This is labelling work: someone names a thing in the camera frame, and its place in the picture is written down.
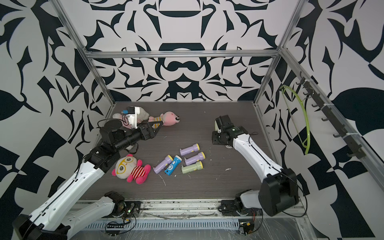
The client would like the purple flashlight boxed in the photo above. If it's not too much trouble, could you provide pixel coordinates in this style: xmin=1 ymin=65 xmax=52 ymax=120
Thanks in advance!
xmin=185 ymin=152 xmax=206 ymax=166
xmin=180 ymin=144 xmax=200 ymax=157
xmin=153 ymin=155 xmax=173 ymax=174

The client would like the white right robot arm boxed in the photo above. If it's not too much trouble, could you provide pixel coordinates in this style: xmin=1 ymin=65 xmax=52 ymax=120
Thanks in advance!
xmin=212 ymin=115 xmax=299 ymax=217

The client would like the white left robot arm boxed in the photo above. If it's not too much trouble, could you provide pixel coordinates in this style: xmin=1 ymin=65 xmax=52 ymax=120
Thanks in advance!
xmin=13 ymin=119 xmax=163 ymax=240

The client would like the green flashlight lower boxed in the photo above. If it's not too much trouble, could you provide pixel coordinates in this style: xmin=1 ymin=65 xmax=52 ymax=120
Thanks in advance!
xmin=182 ymin=162 xmax=204 ymax=174

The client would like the blue flashlight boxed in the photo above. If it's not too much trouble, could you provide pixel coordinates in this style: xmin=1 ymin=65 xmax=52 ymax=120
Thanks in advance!
xmin=165 ymin=155 xmax=182 ymax=176

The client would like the white teddy pink shirt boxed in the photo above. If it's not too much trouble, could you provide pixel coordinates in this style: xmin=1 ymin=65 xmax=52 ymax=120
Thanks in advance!
xmin=113 ymin=107 xmax=150 ymax=129

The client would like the pink striped plush toy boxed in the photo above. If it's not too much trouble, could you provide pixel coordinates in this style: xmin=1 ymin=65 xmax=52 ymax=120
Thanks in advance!
xmin=148 ymin=112 xmax=180 ymax=126

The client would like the glasses doll plush toy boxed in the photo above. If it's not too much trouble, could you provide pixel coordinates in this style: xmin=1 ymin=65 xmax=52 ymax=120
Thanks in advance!
xmin=112 ymin=154 xmax=152 ymax=185

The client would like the green curved tube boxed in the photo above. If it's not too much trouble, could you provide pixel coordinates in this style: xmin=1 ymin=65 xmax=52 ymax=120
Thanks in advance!
xmin=279 ymin=85 xmax=311 ymax=155

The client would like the black hook rack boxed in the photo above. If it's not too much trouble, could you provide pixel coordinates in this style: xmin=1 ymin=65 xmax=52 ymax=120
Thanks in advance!
xmin=298 ymin=72 xmax=367 ymax=160

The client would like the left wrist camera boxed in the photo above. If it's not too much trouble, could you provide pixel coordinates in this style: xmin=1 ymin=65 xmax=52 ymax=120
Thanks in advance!
xmin=121 ymin=107 xmax=140 ymax=129

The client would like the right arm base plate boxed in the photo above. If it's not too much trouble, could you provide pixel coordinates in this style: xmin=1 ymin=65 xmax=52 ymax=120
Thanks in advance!
xmin=218 ymin=200 xmax=262 ymax=217

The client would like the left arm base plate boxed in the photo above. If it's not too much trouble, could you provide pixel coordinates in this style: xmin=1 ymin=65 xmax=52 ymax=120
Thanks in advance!
xmin=103 ymin=201 xmax=142 ymax=219

